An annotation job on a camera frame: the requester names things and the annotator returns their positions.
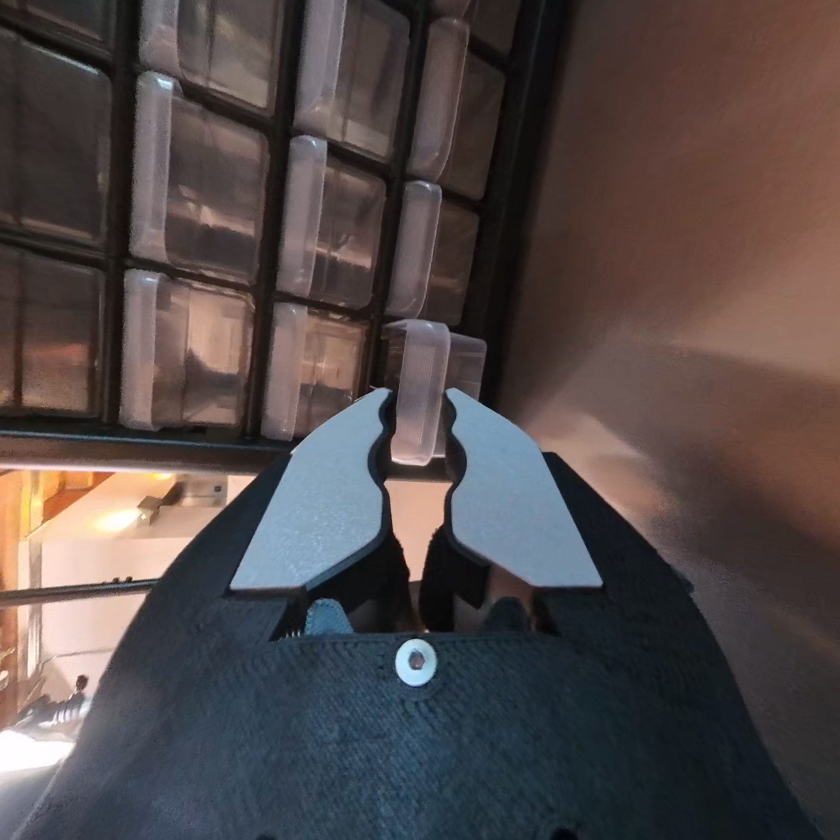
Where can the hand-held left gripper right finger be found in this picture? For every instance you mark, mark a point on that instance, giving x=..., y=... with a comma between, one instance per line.
x=518, y=512

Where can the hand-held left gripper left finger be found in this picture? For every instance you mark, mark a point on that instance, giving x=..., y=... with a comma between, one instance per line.
x=315, y=512

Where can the clear plastic drawer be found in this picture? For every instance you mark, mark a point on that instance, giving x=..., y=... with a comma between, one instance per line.
x=420, y=394

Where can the black drawer cabinet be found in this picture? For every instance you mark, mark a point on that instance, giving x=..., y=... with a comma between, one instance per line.
x=512, y=197

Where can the rows of clear cabinet drawers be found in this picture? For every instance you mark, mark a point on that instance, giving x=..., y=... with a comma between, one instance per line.
x=197, y=184

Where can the black stand pole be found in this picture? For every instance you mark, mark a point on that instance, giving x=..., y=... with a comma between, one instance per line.
x=65, y=592

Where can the black wall spotlight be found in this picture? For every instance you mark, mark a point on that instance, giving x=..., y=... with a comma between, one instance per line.
x=151, y=508

